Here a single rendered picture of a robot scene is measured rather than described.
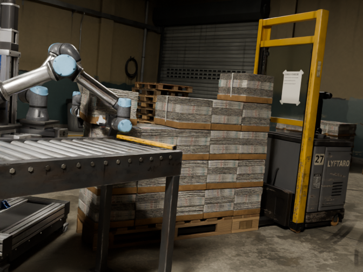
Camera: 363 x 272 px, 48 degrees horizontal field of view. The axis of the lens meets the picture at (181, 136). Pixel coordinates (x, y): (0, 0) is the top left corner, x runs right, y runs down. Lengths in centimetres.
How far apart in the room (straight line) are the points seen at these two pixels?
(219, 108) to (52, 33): 745
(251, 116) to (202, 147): 51
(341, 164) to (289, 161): 46
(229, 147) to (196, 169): 34
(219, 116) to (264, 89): 49
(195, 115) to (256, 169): 76
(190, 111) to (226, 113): 32
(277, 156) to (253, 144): 63
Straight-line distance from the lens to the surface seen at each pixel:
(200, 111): 299
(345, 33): 940
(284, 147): 385
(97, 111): 264
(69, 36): 1039
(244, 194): 338
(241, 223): 343
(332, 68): 937
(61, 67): 226
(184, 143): 295
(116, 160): 171
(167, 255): 210
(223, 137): 314
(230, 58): 1056
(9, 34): 273
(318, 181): 373
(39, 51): 995
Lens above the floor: 107
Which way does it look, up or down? 6 degrees down
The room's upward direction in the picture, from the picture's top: 5 degrees clockwise
